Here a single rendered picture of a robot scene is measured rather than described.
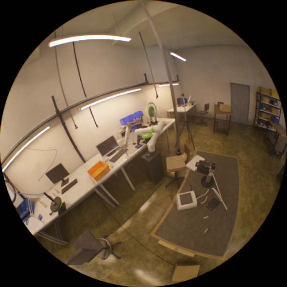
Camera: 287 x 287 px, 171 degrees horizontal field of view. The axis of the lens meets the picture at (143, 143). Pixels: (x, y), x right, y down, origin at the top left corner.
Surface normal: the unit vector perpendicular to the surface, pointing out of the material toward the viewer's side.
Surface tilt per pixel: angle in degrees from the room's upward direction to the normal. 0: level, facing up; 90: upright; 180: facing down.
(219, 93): 90
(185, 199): 0
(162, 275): 0
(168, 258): 0
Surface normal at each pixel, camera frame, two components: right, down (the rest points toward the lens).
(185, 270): -0.23, -0.84
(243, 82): -0.66, 0.51
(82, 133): 0.72, 0.20
